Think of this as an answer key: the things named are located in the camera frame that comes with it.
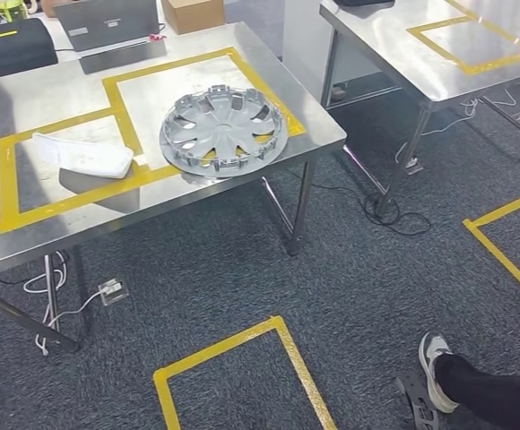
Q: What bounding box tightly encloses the white curved plastic part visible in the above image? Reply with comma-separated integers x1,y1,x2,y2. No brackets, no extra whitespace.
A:
32,131,134,180

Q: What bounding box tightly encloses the steel workbench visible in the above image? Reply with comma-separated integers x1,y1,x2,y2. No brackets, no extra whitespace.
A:
0,22,348,354

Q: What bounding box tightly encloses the silver wheel hubcap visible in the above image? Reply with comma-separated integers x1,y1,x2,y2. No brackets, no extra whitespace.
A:
159,84,289,179

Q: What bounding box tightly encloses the brown cardboard box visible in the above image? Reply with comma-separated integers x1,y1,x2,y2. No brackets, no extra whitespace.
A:
161,0,226,36

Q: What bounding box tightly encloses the steel table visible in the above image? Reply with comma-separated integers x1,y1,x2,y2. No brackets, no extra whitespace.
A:
283,0,520,218

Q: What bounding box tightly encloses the black flat case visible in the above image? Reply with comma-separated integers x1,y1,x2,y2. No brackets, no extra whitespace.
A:
334,0,395,8

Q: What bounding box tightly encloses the grey laptop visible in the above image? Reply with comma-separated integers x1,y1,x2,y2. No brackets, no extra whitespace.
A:
52,0,161,54

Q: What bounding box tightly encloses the yellow table tape square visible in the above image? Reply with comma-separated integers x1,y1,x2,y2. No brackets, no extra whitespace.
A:
407,0,520,76

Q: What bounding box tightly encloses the white desk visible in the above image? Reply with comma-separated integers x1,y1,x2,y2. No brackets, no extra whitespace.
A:
0,0,224,82

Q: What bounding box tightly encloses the person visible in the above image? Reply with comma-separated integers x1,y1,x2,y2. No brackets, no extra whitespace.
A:
418,331,520,430

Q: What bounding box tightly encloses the black zip case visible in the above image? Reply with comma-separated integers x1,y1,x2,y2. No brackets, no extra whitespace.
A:
0,17,59,80

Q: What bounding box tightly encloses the yellow green bottle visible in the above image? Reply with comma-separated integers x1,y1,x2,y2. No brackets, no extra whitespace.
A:
0,0,29,23

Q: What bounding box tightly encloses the white floor cable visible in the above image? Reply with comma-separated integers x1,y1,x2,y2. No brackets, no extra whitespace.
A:
23,252,108,357
394,98,481,164

